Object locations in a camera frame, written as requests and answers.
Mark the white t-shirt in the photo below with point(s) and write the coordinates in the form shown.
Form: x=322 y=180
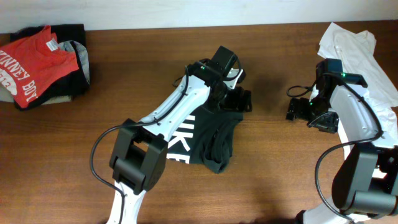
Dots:
x=356 y=51

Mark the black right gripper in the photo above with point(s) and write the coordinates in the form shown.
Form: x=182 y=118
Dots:
x=328 y=124

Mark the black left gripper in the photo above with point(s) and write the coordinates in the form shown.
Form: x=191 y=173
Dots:
x=239 y=97

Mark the black folded garment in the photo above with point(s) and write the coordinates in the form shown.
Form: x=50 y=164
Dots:
x=71 y=38

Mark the red printed t-shirt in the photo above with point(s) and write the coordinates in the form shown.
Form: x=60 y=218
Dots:
x=31 y=64

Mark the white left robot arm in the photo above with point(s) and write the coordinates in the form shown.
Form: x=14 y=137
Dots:
x=140 y=152

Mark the dark green Nike t-shirt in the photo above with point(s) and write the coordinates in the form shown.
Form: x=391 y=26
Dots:
x=205 y=138

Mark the grey folded garment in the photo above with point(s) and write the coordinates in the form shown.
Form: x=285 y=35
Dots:
x=7 y=97

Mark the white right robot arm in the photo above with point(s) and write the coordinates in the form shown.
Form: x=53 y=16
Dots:
x=365 y=186

